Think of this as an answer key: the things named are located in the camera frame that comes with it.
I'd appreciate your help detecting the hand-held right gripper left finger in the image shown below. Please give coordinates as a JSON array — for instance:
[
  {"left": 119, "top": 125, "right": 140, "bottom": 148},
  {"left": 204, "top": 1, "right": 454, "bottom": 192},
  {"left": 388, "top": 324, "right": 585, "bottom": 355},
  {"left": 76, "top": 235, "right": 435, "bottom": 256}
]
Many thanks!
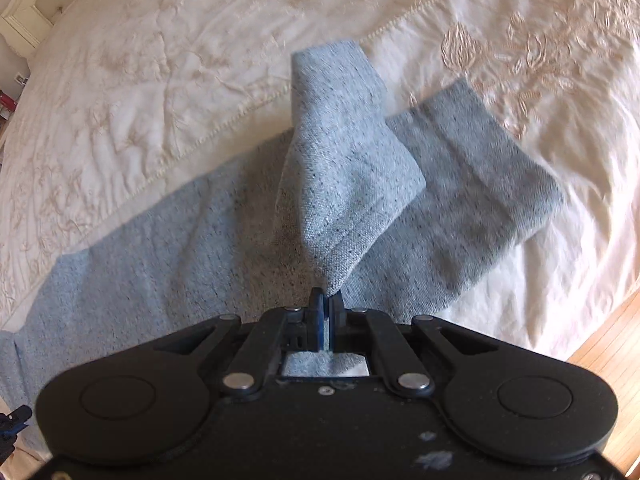
[{"left": 152, "top": 287, "right": 326, "bottom": 395}]

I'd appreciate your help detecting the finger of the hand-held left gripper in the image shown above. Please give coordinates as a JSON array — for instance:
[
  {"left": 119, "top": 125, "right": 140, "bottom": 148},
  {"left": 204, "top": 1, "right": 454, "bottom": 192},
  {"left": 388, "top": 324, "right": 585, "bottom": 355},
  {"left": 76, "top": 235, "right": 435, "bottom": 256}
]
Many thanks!
[{"left": 0, "top": 405, "right": 34, "bottom": 442}]

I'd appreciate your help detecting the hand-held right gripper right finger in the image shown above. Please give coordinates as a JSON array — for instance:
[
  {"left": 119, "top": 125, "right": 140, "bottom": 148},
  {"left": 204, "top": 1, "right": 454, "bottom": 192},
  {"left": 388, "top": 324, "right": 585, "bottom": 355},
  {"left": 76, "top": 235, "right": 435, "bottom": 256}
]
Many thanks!
[{"left": 326, "top": 291, "right": 502, "bottom": 396}]

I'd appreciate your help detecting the cream embroidered bedspread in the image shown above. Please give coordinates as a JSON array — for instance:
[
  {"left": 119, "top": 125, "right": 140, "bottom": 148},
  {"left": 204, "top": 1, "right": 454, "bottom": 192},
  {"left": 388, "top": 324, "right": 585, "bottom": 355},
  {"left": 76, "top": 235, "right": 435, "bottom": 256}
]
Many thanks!
[{"left": 0, "top": 0, "right": 640, "bottom": 461}]

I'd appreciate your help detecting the cream tufted headboard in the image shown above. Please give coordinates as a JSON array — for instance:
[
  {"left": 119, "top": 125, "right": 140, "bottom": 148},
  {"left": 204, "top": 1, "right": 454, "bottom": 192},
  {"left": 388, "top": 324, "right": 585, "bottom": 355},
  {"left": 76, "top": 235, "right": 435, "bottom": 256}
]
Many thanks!
[{"left": 0, "top": 0, "right": 101, "bottom": 57}]

